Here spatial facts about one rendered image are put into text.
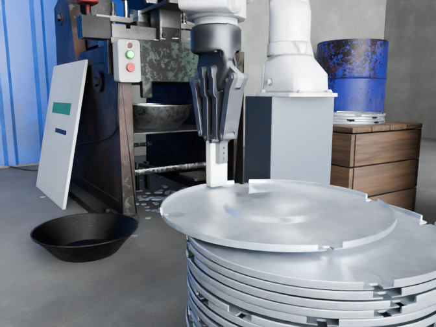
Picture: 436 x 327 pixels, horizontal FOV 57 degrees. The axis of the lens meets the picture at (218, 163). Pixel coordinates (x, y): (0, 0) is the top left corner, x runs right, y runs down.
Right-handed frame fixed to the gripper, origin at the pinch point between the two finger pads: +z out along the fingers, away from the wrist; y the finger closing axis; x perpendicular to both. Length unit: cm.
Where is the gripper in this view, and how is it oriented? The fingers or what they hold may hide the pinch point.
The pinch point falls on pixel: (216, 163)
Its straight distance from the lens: 62.2
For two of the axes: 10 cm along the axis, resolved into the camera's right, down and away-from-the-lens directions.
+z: 0.0, 9.9, 1.7
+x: -8.4, 1.0, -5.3
